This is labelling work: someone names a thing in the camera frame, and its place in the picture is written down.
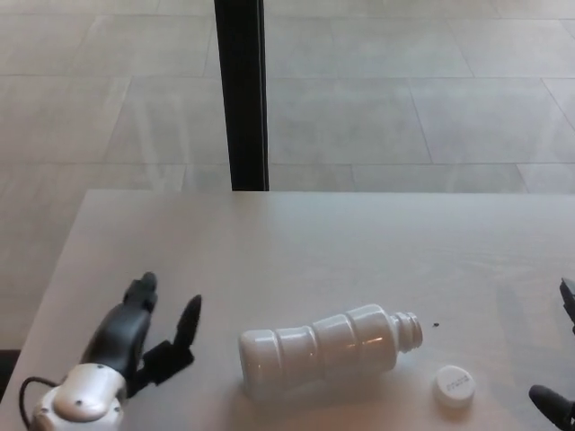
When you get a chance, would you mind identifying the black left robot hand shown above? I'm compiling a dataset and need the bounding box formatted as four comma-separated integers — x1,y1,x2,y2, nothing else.
80,271,203,400

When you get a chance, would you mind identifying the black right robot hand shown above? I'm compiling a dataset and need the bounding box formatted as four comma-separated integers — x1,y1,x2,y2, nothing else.
528,277,575,431

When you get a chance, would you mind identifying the white bottle cap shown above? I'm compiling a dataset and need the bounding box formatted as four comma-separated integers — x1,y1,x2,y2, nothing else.
432,365,477,409

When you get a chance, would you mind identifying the white plastic bottle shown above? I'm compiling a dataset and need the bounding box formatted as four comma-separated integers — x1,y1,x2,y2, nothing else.
237,303,424,399

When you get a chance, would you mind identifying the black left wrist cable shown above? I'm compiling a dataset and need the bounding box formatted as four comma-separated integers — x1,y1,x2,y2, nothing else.
18,376,64,431

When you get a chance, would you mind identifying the black vertical window post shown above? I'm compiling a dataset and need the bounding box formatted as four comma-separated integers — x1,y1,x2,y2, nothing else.
213,0,270,192

